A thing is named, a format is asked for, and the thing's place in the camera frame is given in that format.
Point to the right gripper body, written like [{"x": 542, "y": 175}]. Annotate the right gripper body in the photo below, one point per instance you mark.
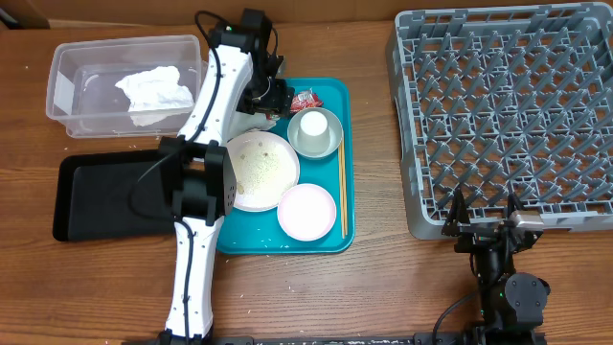
[{"x": 476, "y": 238}]

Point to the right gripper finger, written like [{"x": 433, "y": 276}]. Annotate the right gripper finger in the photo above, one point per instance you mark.
[
  {"x": 515, "y": 210},
  {"x": 457, "y": 218}
]

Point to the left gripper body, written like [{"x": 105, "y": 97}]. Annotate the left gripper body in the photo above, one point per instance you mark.
[{"x": 267, "y": 96}]

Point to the red sauce packet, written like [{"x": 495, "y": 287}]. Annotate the red sauce packet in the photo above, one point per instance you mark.
[{"x": 303, "y": 100}]

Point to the grey metal bowl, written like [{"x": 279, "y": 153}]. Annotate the grey metal bowl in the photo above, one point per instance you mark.
[{"x": 336, "y": 133}]

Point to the white paper cup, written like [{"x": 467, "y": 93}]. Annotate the white paper cup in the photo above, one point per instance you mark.
[{"x": 313, "y": 133}]

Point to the white napkin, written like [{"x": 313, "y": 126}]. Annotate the white napkin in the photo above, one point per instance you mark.
[
  {"x": 156, "y": 89},
  {"x": 253, "y": 123}
]

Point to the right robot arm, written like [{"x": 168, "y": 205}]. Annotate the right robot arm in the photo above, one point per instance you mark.
[{"x": 511, "y": 302}]

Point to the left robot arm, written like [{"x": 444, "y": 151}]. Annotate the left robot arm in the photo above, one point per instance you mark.
[{"x": 198, "y": 179}]

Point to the grey dishwasher rack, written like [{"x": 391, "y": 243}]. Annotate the grey dishwasher rack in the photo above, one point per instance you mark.
[{"x": 505, "y": 101}]

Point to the large white dirty plate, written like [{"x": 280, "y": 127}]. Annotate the large white dirty plate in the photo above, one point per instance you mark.
[{"x": 265, "y": 166}]

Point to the teal serving tray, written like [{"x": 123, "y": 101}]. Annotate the teal serving tray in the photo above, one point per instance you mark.
[{"x": 246, "y": 233}]

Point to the black tray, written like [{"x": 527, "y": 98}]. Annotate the black tray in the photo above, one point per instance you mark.
[{"x": 99, "y": 197}]

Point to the clear plastic bin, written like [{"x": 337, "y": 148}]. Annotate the clear plastic bin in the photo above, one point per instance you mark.
[{"x": 81, "y": 91}]

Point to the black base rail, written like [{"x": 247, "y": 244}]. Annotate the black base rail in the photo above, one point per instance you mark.
[{"x": 414, "y": 339}]

